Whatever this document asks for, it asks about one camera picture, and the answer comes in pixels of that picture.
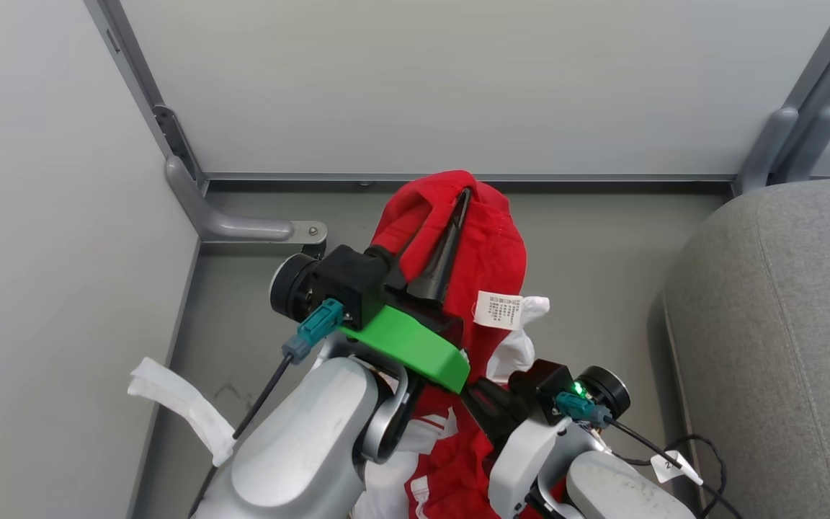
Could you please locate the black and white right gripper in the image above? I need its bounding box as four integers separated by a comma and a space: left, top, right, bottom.
467, 359, 632, 445

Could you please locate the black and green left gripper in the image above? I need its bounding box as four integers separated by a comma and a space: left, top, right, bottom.
269, 188, 473, 394

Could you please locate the red and white garment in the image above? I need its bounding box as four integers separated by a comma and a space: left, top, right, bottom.
354, 169, 553, 519

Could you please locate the grey curved partition foot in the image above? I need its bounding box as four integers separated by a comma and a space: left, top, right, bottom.
164, 155, 329, 246

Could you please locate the grey fabric sofa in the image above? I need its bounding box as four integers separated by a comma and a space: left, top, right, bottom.
648, 177, 830, 519

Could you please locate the white fabric strip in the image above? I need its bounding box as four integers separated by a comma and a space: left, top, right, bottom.
127, 357, 237, 468

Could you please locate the grey partition base rail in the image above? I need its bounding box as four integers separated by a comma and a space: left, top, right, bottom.
202, 172, 738, 184

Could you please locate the white paper cable tag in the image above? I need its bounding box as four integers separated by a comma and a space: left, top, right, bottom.
649, 450, 705, 484

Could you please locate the thin black looped cable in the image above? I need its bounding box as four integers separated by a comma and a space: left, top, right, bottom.
613, 435, 730, 517

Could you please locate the grey partition post with hinge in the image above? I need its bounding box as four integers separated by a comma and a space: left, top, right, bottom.
84, 0, 208, 192

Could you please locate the grey double partition post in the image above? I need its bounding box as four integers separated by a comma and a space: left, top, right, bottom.
732, 0, 830, 197

